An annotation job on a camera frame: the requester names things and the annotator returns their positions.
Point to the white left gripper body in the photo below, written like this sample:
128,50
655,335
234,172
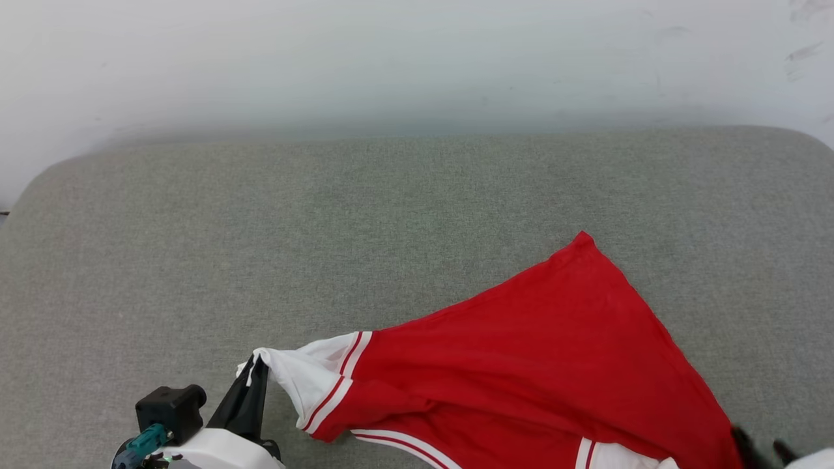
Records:
218,453

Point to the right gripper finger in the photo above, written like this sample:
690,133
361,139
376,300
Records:
784,451
745,449

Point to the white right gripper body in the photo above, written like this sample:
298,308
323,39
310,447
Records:
814,461

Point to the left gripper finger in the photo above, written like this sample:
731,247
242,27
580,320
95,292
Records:
255,407
231,407

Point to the red garment with white trim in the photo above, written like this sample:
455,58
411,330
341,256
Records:
521,365

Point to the grey fabric sofa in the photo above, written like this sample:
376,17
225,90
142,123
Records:
326,228

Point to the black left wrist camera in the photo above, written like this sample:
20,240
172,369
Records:
169,410

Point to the teal left camera connector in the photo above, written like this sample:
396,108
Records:
143,444

